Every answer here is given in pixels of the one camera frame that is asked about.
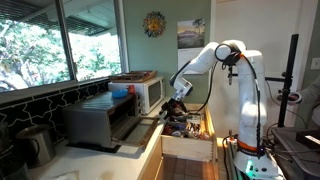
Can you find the blue plastic bowl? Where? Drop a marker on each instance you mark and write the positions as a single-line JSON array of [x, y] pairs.
[[119, 93]]

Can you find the wooden tray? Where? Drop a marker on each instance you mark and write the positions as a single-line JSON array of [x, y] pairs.
[[133, 77]]

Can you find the black work table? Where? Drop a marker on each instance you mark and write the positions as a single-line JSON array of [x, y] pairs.
[[293, 156]]

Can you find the glass toaster oven door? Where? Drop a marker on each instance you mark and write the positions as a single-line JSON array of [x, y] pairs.
[[141, 130]]

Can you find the open wooden drawer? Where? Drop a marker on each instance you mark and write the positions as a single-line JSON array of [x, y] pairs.
[[186, 145]]

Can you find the black camera stand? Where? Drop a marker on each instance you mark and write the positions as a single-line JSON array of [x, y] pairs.
[[287, 80]]

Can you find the person in grey hoodie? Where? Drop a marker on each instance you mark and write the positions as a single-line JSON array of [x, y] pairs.
[[311, 96]]

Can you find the grey window frame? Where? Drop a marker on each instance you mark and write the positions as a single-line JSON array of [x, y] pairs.
[[66, 40]]

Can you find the white microwave oven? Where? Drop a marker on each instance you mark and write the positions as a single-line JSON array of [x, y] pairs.
[[146, 93]]

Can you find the black box with white label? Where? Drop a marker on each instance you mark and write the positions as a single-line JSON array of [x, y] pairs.
[[310, 138]]

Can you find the assorted utensils pile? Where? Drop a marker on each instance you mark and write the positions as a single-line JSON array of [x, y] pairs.
[[185, 130]]

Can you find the silver toaster oven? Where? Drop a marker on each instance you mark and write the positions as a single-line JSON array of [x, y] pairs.
[[93, 116]]

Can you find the wall calendar with landscape photo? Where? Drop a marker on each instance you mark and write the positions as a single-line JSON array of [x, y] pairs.
[[190, 35]]

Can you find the white light switch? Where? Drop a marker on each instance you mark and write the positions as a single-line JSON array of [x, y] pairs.
[[315, 63]]

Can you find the dark appliance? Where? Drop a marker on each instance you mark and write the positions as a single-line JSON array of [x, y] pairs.
[[10, 160]]

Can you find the small red container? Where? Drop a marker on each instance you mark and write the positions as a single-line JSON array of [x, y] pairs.
[[131, 89]]

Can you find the person's hand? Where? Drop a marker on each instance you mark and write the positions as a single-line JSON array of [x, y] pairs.
[[294, 98]]

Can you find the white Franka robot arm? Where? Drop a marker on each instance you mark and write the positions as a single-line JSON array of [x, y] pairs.
[[248, 110]]

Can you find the stainless steel pot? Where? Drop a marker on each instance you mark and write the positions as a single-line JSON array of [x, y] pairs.
[[40, 146]]

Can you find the white packet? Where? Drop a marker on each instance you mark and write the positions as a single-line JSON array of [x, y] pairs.
[[194, 119]]

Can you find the colourful sun wall ornament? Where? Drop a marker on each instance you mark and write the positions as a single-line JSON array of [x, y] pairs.
[[154, 24]]

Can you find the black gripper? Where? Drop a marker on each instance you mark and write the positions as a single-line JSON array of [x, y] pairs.
[[176, 106]]

